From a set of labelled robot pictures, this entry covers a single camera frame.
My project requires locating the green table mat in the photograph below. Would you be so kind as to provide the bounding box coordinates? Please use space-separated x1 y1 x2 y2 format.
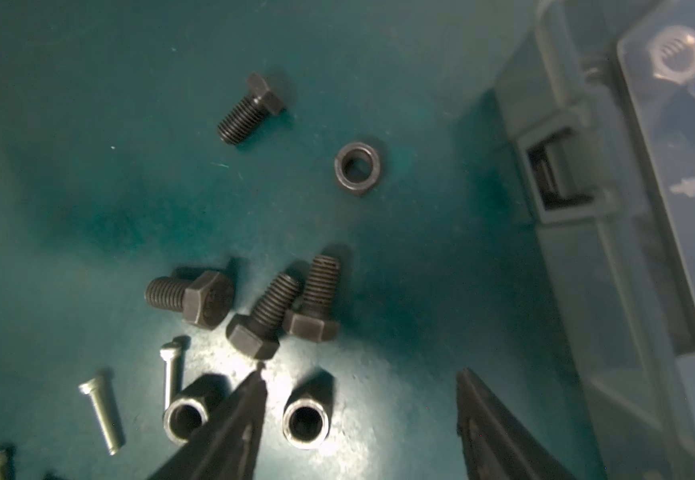
0 1 607 479

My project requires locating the black hex bolt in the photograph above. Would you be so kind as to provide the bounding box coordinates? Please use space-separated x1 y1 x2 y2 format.
226 272 302 361
145 270 235 330
283 255 341 343

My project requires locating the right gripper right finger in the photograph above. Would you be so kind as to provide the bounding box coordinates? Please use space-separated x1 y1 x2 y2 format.
455 368 573 479

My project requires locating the clear plastic compartment organizer box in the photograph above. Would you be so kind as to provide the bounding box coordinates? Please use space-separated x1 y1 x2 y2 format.
493 1 695 479

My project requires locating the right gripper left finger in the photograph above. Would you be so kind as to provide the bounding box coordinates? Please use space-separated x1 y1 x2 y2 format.
150 371 268 479

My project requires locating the black nut upper right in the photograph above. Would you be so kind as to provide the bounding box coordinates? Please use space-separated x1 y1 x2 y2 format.
334 142 381 196

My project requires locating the black nut lower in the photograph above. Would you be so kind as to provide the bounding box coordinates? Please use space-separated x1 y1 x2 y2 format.
282 385 334 450

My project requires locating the thin black screw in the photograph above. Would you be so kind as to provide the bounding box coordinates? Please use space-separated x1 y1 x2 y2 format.
160 341 184 410

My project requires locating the thin silver screw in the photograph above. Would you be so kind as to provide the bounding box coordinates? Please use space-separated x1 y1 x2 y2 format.
79 375 124 456

